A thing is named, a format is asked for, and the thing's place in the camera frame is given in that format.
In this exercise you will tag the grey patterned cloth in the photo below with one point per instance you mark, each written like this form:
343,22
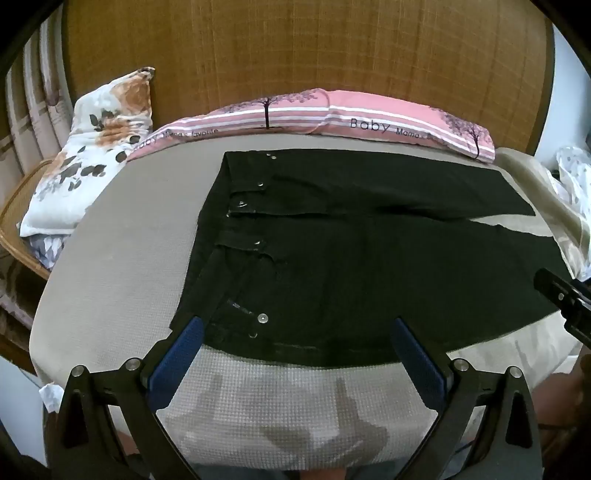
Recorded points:
48,249

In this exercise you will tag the striped curtain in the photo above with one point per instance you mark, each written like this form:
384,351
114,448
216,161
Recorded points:
32,92

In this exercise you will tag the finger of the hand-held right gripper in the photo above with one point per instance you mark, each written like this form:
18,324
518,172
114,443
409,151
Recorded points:
579,333
554,286

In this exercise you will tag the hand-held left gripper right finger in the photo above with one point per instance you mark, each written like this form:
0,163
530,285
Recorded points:
415,364

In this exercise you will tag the floral pillow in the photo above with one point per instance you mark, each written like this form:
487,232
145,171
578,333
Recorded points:
92,138

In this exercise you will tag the wooden headboard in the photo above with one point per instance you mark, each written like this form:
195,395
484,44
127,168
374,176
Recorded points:
295,46

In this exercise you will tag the beige satin blanket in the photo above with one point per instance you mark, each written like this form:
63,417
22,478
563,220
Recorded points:
531,184

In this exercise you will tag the pink striped pillow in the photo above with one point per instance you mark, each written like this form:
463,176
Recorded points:
351,108

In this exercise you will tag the black pants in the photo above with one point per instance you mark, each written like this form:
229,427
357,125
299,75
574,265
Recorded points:
369,267

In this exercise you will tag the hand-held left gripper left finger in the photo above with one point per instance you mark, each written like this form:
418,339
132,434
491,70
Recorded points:
178,364

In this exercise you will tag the white patterned cloth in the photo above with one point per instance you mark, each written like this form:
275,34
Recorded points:
575,175

